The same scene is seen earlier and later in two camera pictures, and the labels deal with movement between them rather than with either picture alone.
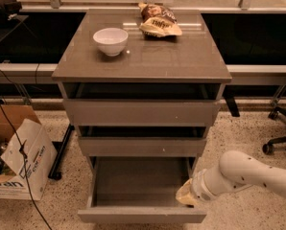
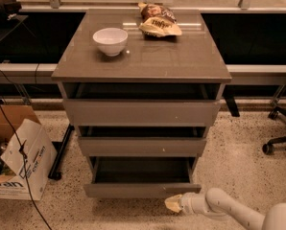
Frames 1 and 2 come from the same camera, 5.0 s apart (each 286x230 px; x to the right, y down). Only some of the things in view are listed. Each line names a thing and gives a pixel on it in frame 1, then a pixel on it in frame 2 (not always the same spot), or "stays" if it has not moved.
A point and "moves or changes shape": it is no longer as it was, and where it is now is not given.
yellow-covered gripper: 199,186 → 187,201
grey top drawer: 141,104 stays
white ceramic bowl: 111,40 stays
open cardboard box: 7,173 stays
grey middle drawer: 142,141 stays
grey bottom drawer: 139,190 moves or changes shape
